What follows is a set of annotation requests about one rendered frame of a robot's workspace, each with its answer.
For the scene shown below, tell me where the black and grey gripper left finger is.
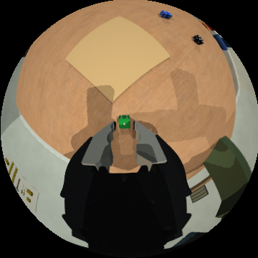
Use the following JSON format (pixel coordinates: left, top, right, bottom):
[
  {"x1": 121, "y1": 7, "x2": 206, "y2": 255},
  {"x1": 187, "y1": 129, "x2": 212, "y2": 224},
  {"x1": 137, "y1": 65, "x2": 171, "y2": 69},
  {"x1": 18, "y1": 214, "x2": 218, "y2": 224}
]
[{"x1": 60, "y1": 121, "x2": 116, "y2": 198}]

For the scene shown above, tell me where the green die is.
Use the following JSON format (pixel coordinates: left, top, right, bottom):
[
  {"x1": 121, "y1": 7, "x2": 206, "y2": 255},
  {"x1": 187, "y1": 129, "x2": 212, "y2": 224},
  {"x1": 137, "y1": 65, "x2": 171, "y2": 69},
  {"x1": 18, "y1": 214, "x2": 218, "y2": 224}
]
[{"x1": 118, "y1": 115, "x2": 130, "y2": 129}]

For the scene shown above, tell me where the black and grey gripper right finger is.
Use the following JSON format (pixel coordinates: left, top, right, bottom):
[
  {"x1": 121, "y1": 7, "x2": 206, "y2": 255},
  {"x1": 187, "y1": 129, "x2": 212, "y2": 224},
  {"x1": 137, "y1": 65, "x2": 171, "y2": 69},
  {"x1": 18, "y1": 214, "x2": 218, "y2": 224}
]
[{"x1": 133, "y1": 120, "x2": 192, "y2": 197}]

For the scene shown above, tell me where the black die with white pips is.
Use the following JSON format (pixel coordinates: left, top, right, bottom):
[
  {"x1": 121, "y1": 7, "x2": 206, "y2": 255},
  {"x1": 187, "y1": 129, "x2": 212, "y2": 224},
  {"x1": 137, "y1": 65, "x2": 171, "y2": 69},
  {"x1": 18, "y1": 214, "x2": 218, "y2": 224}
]
[{"x1": 193, "y1": 35, "x2": 204, "y2": 45}]

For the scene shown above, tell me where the blue die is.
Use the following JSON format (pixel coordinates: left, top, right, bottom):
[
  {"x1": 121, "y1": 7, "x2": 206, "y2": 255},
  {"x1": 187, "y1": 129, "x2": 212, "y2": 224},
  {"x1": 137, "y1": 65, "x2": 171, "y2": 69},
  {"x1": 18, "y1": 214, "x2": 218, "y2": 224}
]
[{"x1": 160, "y1": 10, "x2": 172, "y2": 19}]

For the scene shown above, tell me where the tan square mat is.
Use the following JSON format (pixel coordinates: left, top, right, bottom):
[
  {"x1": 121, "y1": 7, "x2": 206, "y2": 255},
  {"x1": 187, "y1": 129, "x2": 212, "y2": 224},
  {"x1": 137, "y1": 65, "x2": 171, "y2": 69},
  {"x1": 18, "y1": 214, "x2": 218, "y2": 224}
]
[{"x1": 65, "y1": 16, "x2": 170, "y2": 102}]

